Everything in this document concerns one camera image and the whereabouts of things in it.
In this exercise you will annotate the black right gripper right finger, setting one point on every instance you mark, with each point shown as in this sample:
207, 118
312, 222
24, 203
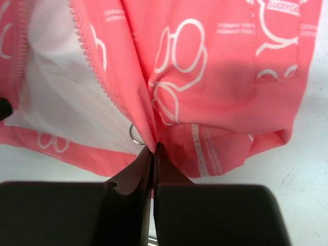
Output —
186, 213

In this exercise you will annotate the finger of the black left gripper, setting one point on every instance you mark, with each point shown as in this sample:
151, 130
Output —
5, 108

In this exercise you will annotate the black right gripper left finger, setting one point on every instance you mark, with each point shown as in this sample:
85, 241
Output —
114, 212

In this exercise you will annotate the pink printed hooded jacket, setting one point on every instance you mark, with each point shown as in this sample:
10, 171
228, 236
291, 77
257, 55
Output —
93, 82

